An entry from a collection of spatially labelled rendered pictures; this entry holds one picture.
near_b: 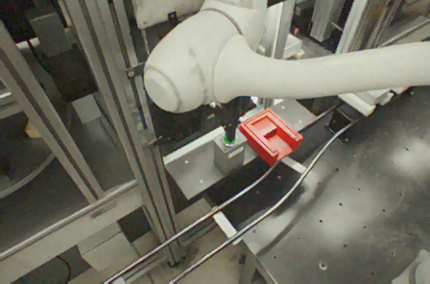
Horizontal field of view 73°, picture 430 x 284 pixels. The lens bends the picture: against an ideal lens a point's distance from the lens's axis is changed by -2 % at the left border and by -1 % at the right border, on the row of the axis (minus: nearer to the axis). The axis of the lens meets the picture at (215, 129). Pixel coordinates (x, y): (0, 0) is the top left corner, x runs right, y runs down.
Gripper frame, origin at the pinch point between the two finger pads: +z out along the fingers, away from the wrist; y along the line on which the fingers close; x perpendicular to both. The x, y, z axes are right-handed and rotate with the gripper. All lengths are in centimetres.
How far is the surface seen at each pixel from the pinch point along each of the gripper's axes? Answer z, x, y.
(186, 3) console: -32.6, -9.5, 5.1
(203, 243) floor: 107, -11, 5
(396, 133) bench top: 39, 19, -79
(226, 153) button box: 4.6, 2.9, 3.5
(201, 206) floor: 107, -31, -6
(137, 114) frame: -9.2, -10.5, 20.2
